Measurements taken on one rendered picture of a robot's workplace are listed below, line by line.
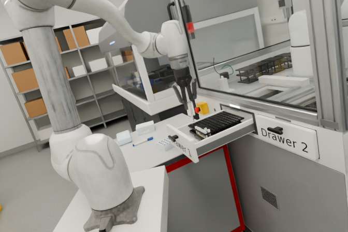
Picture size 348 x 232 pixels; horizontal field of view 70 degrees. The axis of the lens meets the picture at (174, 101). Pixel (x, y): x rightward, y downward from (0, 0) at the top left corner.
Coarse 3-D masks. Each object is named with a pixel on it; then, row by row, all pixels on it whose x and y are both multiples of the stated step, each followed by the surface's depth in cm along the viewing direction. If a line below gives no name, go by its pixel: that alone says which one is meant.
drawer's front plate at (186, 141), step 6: (168, 126) 126; (168, 132) 129; (174, 132) 119; (180, 132) 114; (180, 138) 114; (186, 138) 106; (174, 144) 127; (186, 144) 108; (192, 144) 104; (180, 150) 120; (186, 150) 111; (192, 150) 104; (192, 156) 107
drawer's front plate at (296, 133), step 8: (256, 120) 111; (264, 120) 106; (272, 120) 101; (264, 128) 107; (288, 128) 94; (296, 128) 90; (304, 128) 88; (264, 136) 109; (280, 136) 100; (288, 136) 95; (296, 136) 92; (304, 136) 88; (312, 136) 85; (280, 144) 101; (296, 144) 93; (304, 144) 89; (312, 144) 86; (296, 152) 94; (304, 152) 90; (312, 152) 87
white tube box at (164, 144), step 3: (165, 138) 146; (168, 138) 145; (159, 141) 144; (162, 141) 143; (165, 141) 142; (168, 141) 141; (159, 144) 140; (162, 144) 139; (165, 144) 139; (168, 144) 138; (171, 144) 139; (159, 147) 141; (162, 147) 138; (165, 147) 137; (168, 147) 138; (171, 147) 139; (162, 150) 140; (165, 150) 137
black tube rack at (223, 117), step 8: (224, 112) 133; (200, 120) 130; (208, 120) 128; (216, 120) 125; (224, 120) 122; (232, 120) 119; (208, 128) 117; (216, 128) 115; (224, 128) 117; (200, 136) 118; (208, 136) 114
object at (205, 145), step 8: (216, 112) 137; (232, 112) 134; (240, 112) 128; (240, 120) 129; (248, 120) 116; (184, 128) 130; (232, 128) 112; (240, 128) 114; (248, 128) 116; (192, 136) 129; (216, 136) 110; (224, 136) 111; (232, 136) 113; (240, 136) 115; (200, 144) 107; (208, 144) 109; (216, 144) 110; (200, 152) 108
